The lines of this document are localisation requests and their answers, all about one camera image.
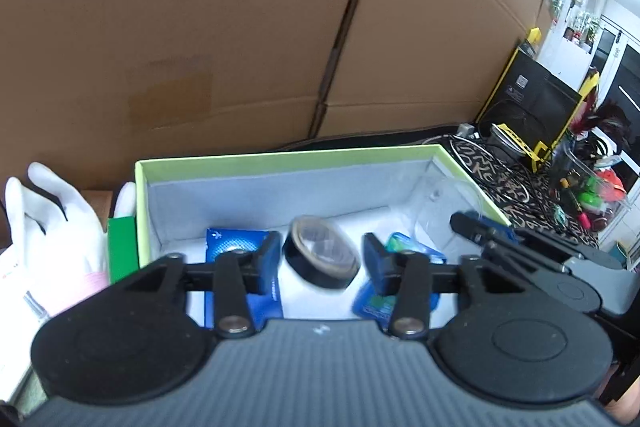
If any person's right hand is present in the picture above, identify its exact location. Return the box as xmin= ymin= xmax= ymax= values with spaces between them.
xmin=605 ymin=389 xmax=640 ymax=425

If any blue packet left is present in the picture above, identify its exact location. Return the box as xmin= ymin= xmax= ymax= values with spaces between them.
xmin=204 ymin=229 xmax=283 ymax=335

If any black yellow equipment case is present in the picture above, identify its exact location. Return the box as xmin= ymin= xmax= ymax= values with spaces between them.
xmin=475 ymin=27 xmax=600 ymax=171

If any small green box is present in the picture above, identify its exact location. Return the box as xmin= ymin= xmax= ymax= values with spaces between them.
xmin=107 ymin=217 xmax=140 ymax=284

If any blue packet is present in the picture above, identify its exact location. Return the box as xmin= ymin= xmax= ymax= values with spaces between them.
xmin=204 ymin=229 xmax=283 ymax=335
xmin=352 ymin=232 xmax=447 ymax=329

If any white pink rubber glove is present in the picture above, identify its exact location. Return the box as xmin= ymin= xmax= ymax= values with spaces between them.
xmin=3 ymin=160 xmax=138 ymax=318

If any clear bin with toys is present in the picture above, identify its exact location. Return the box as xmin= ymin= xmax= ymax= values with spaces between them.
xmin=549 ymin=136 xmax=629 ymax=234

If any clear plastic bag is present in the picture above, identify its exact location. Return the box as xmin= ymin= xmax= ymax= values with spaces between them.
xmin=407 ymin=162 xmax=485 ymax=263

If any large brown cardboard box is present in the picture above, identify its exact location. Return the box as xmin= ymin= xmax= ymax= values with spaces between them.
xmin=0 ymin=0 xmax=554 ymax=249

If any blue packet right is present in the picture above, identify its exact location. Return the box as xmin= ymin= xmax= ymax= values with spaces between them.
xmin=352 ymin=232 xmax=447 ymax=329

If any green open cardboard box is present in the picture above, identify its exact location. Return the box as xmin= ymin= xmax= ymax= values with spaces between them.
xmin=134 ymin=145 xmax=509 ymax=265

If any black tape roll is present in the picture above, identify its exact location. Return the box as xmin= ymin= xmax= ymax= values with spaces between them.
xmin=283 ymin=216 xmax=361 ymax=291

